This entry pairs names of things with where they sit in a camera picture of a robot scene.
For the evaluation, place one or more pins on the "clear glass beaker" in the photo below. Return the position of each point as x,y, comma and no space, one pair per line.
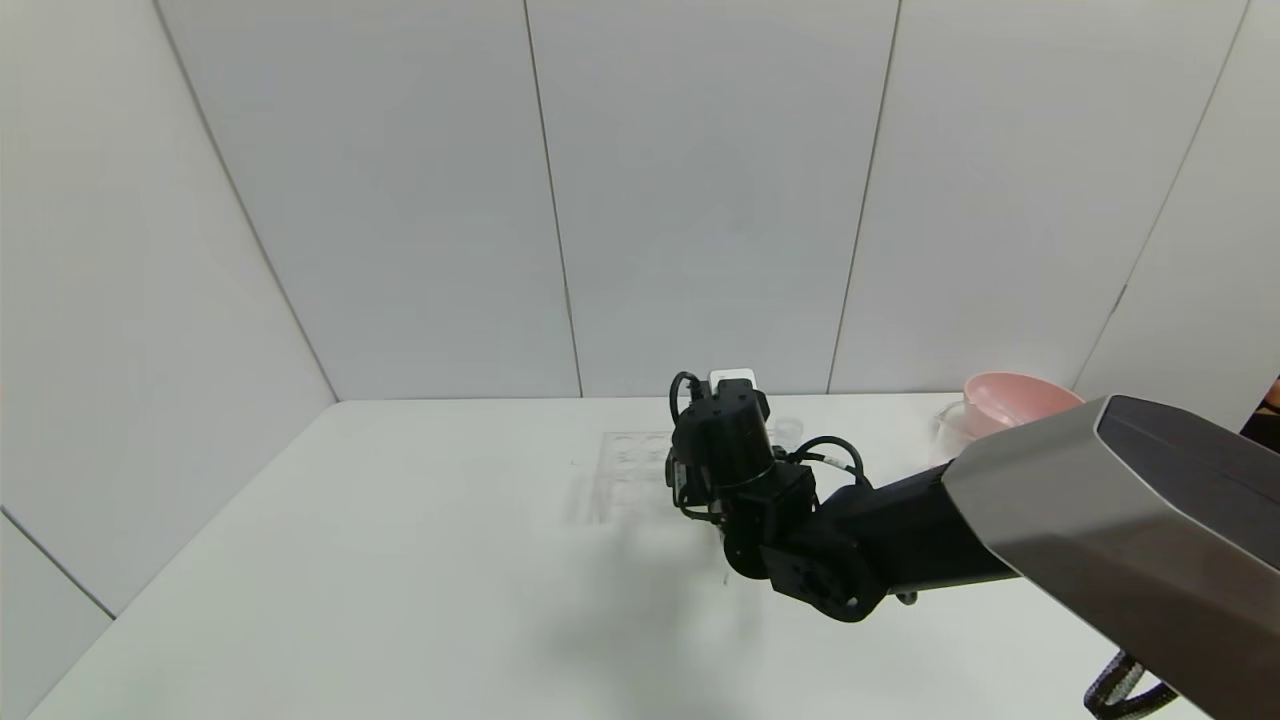
958,430

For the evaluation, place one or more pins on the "clear acrylic test tube rack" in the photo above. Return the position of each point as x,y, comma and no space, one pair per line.
625,480

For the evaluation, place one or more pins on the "pink plastic bowl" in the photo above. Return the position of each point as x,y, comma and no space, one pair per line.
1030,400

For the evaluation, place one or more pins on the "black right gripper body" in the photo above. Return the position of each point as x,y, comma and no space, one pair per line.
676,477

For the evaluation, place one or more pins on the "black and silver right robot arm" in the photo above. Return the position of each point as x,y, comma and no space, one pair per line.
1000,530

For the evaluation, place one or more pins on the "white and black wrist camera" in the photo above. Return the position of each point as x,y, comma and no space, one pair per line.
733,380

